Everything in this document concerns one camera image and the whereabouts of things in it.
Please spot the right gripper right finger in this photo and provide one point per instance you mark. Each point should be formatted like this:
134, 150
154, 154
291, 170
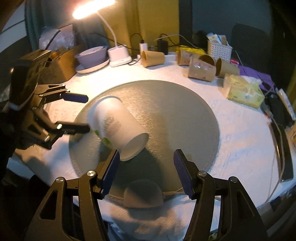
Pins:
239, 218

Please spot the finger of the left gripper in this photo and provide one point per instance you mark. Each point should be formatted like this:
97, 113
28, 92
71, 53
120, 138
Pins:
54, 92
45, 133

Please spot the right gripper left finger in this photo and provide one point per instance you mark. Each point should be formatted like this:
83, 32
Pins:
54, 218

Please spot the white paper cup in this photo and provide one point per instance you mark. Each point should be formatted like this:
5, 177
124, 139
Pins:
116, 127

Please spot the plain brown cup near lamp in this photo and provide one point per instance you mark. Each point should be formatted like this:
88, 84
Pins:
152, 58

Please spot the printed brown cup far left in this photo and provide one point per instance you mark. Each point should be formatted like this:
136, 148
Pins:
184, 57

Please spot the printed brown cup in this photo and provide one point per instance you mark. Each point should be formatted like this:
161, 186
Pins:
201, 70
184, 57

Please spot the printed brown cup front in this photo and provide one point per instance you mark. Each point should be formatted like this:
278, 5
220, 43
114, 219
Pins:
201, 70

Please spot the plain brown cup near tissues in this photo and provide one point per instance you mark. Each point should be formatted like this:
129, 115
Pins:
223, 67

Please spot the brown cup behind front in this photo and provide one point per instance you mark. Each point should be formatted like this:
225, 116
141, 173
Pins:
207, 60

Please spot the cardboard box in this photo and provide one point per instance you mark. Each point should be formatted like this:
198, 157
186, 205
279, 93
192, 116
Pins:
62, 66

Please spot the white plate under bowl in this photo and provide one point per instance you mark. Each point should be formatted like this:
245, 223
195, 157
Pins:
82, 70

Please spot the purple bowl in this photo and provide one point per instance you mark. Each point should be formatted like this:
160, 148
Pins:
92, 57

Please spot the small beige round puck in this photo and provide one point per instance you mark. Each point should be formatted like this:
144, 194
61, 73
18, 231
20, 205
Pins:
141, 194

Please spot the white textured table cloth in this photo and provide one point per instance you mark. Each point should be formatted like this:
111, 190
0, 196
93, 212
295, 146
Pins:
246, 150

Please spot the white desk lamp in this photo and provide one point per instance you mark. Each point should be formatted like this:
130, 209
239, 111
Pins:
118, 53

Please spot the black tablet on table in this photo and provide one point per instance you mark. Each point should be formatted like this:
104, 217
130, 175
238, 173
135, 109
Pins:
283, 152

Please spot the white charger plug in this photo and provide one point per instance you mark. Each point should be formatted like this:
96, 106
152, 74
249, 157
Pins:
143, 47

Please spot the round grey placemat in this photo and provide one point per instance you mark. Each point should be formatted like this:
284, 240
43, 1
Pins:
175, 117

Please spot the yellow curtain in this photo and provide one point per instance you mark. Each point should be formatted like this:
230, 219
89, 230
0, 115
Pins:
132, 21

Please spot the white tube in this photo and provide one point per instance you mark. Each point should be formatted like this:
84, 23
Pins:
286, 102

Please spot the black power adapter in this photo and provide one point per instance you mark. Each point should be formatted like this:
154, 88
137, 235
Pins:
162, 46

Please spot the yellow green tissue pack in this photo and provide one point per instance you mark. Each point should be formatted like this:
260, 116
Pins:
243, 89

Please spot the purple cloth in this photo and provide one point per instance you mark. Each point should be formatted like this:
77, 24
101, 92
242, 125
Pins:
266, 83

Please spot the white woven basket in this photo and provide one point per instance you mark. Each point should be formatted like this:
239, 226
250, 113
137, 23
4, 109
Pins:
218, 47

